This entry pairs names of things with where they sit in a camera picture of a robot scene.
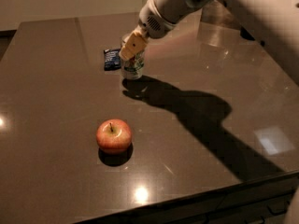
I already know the blue rxbar blueberry packet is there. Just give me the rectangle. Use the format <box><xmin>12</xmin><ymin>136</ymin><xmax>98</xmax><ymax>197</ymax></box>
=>
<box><xmin>104</xmin><ymin>49</ymin><xmax>121</xmax><ymax>71</ymax></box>

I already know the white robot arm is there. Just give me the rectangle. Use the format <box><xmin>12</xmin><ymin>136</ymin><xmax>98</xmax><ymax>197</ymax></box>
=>
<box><xmin>120</xmin><ymin>0</ymin><xmax>299</xmax><ymax>83</ymax></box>

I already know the red apple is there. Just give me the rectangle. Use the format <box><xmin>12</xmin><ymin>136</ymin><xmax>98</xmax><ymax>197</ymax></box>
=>
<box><xmin>96</xmin><ymin>119</ymin><xmax>133</xmax><ymax>155</ymax></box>

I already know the green white 7up can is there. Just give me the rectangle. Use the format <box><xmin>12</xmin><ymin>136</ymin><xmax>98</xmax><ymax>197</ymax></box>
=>
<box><xmin>121</xmin><ymin>35</ymin><xmax>145</xmax><ymax>80</ymax></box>

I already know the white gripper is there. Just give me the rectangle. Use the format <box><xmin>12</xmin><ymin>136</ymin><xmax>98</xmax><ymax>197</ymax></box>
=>
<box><xmin>120</xmin><ymin>0</ymin><xmax>175</xmax><ymax>61</ymax></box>

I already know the black drawer handle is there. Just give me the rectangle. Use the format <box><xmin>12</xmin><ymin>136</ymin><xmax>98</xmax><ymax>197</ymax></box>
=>
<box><xmin>267</xmin><ymin>201</ymin><xmax>291</xmax><ymax>217</ymax></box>

